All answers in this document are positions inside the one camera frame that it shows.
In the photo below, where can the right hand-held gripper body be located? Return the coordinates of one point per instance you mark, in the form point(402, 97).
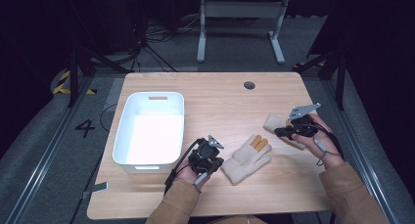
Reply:
point(305, 126)

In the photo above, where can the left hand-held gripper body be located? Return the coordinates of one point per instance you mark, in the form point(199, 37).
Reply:
point(204, 152)

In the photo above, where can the cream knit glove orange fingers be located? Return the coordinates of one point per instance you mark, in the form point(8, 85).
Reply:
point(243, 165)
point(272, 123)

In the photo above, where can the white plastic bin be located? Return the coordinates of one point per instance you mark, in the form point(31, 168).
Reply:
point(150, 136)

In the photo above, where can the person's right hand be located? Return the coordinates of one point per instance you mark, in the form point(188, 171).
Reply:
point(306, 141)

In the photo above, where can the person's left hand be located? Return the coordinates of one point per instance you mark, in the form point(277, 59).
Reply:
point(189, 175)

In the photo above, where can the black tripod stand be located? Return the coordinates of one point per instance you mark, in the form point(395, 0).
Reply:
point(73, 77)
point(341, 77)

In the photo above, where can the yellow black hazard tape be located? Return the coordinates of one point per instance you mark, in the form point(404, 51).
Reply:
point(62, 83)

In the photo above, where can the grey metal bracket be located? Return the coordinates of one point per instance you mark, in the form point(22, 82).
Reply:
point(98, 187)

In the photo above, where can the white metal table frame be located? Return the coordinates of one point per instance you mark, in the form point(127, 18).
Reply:
point(241, 9)

